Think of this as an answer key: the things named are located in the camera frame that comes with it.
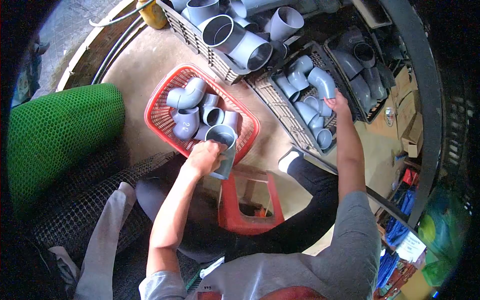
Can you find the person's right hand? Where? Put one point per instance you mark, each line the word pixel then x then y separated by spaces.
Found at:
pixel 340 105

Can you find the person's left hand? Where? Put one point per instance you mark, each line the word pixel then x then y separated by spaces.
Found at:
pixel 202 159

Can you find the person's right fingers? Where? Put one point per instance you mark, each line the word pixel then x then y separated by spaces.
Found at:
pixel 332 100

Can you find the person's left fingers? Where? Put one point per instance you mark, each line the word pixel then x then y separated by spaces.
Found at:
pixel 219 150

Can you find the grey straight pipe coupling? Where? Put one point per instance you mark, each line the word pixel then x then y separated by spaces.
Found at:
pixel 227 165

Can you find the grey bent pipe fitting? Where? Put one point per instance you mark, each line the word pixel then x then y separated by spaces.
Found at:
pixel 322 80

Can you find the pile of dark grey fittings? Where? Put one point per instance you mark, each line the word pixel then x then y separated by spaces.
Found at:
pixel 360 86

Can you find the pile of grey elbows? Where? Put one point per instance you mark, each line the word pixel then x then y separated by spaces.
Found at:
pixel 185 95
pixel 300 75

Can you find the black plastic crate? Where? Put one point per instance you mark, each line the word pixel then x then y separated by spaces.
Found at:
pixel 285 116
pixel 371 114

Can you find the red plastic basket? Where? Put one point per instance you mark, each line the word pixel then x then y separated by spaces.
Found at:
pixel 161 116

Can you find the red plastic stool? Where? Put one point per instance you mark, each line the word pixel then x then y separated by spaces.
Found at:
pixel 232 221

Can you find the stack of cardboard boxes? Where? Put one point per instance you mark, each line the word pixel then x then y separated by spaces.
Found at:
pixel 407 108

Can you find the large black pipe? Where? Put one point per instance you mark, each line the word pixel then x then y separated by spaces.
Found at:
pixel 429 112

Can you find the pile of large grey fittings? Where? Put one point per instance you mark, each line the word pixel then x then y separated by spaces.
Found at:
pixel 240 41

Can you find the grey plastic crate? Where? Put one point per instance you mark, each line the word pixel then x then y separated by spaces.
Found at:
pixel 195 41

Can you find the grey cloth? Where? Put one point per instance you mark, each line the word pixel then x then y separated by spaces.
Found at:
pixel 105 240

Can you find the blue plastic bags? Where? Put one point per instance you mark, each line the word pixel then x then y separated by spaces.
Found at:
pixel 397 232

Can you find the person's body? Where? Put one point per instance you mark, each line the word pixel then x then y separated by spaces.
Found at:
pixel 300 273

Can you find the yellow bottle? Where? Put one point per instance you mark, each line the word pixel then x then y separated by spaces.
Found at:
pixel 152 15

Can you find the black mesh roll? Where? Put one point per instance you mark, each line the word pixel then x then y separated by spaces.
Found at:
pixel 75 210

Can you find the green mesh roll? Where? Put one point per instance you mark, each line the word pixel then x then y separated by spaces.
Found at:
pixel 56 131

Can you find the white paper sheet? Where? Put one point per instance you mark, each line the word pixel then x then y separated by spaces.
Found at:
pixel 411 246

